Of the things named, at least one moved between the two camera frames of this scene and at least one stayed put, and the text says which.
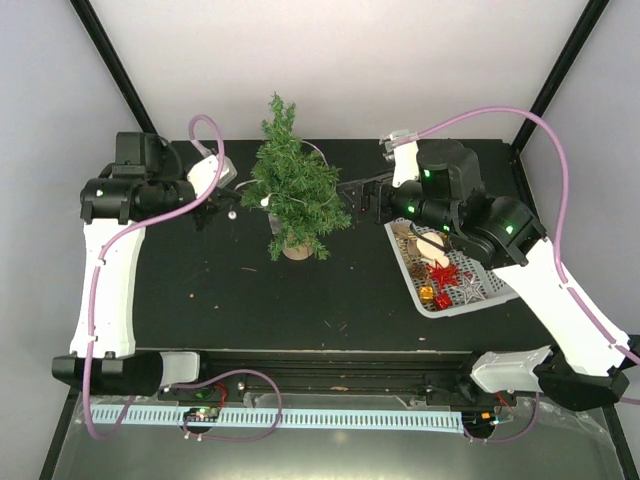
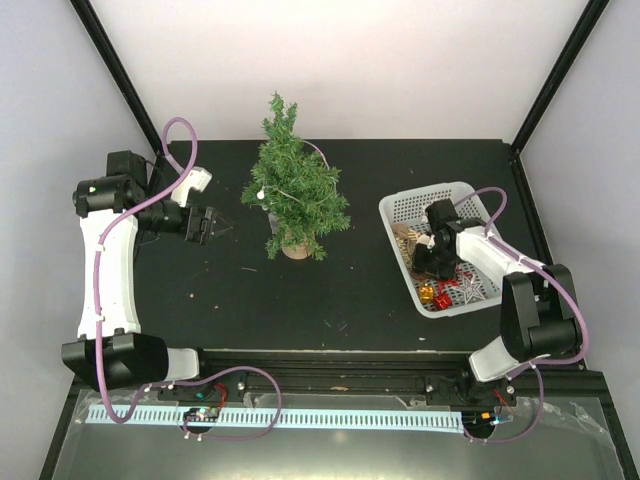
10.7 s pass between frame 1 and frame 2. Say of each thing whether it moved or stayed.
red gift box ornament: stayed
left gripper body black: moved
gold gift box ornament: stayed
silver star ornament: stayed
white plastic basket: stayed
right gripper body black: moved
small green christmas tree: stayed
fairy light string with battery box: moved
